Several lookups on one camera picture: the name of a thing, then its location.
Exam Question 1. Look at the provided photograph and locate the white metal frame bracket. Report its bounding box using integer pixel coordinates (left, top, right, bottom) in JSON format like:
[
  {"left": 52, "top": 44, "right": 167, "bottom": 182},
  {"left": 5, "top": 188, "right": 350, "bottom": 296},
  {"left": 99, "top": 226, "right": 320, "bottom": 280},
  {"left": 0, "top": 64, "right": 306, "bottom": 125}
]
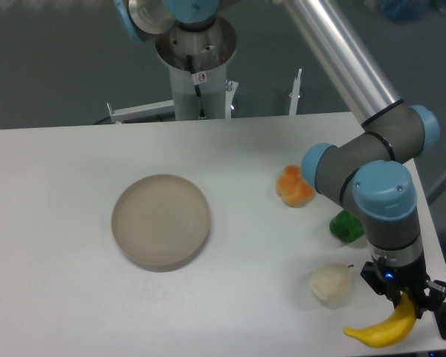
[
  {"left": 106, "top": 100, "right": 174, "bottom": 123},
  {"left": 288, "top": 68, "right": 303, "bottom": 115}
]

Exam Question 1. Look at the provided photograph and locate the white metal frame bracket left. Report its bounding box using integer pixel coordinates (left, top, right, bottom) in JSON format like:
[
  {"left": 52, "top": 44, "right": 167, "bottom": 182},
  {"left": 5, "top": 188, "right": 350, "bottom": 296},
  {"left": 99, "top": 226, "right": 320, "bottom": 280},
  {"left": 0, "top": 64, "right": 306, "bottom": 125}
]
[{"left": 106, "top": 100, "right": 174, "bottom": 123}]

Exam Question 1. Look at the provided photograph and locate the white toy pear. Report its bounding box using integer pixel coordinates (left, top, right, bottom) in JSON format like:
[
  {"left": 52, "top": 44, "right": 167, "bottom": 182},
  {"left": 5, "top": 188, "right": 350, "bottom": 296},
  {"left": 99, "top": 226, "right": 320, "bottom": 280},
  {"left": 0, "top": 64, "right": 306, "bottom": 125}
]
[{"left": 309, "top": 263, "right": 352, "bottom": 306}]

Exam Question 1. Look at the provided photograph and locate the white metal frame bracket right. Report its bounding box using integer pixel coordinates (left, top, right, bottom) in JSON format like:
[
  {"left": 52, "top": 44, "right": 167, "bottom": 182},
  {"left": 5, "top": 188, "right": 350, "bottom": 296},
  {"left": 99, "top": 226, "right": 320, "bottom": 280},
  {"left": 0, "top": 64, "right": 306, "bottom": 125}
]
[{"left": 288, "top": 68, "right": 303, "bottom": 115}]

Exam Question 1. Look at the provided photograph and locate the beige round plate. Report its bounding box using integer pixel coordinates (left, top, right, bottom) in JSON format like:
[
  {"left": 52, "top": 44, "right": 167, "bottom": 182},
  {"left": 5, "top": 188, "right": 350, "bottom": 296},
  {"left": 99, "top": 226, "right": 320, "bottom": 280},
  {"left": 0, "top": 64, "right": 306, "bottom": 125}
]
[{"left": 111, "top": 174, "right": 212, "bottom": 272}]

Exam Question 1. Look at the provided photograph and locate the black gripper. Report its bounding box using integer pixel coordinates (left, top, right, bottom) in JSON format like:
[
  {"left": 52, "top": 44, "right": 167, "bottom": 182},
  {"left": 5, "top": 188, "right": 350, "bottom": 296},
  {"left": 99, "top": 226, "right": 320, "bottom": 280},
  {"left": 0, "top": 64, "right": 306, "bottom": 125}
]
[{"left": 360, "top": 248, "right": 446, "bottom": 319}]

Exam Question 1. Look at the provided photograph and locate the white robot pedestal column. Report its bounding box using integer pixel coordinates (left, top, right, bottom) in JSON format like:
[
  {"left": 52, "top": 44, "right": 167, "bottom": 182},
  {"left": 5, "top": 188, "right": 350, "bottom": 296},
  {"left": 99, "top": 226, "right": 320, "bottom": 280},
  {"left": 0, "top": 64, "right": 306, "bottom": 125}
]
[{"left": 155, "top": 16, "right": 237, "bottom": 120}]

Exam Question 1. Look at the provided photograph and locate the black cable on pedestal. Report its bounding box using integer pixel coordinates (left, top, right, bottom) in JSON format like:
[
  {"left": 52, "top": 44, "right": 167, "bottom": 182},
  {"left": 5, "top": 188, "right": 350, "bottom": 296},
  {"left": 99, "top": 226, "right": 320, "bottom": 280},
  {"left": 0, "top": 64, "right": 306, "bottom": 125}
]
[{"left": 186, "top": 54, "right": 207, "bottom": 120}]

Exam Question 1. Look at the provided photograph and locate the orange toy pepper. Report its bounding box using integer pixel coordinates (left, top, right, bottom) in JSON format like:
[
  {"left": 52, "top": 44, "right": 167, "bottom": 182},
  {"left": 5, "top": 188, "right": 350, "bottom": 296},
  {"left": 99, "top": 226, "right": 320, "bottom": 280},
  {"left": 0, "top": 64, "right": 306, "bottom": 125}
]
[{"left": 276, "top": 165, "right": 314, "bottom": 208}]

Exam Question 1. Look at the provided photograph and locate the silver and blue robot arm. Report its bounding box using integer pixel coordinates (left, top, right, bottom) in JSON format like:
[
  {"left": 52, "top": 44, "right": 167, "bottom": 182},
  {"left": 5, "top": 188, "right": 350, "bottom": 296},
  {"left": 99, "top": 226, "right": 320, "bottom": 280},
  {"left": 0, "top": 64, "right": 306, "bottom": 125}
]
[{"left": 114, "top": 1, "right": 446, "bottom": 318}]

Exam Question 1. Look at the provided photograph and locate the yellow toy banana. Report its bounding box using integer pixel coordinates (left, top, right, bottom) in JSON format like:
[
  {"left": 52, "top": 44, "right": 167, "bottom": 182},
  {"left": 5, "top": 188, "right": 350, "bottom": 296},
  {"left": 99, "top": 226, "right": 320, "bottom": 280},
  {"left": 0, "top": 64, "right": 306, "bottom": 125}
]
[{"left": 343, "top": 292, "right": 417, "bottom": 348}]

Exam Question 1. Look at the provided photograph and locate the green toy pepper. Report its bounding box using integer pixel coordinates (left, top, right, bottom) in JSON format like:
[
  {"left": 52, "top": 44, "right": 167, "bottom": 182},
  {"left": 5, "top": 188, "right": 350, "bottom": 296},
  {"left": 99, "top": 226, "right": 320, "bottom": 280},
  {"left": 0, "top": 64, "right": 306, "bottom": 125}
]
[{"left": 329, "top": 210, "right": 365, "bottom": 243}]

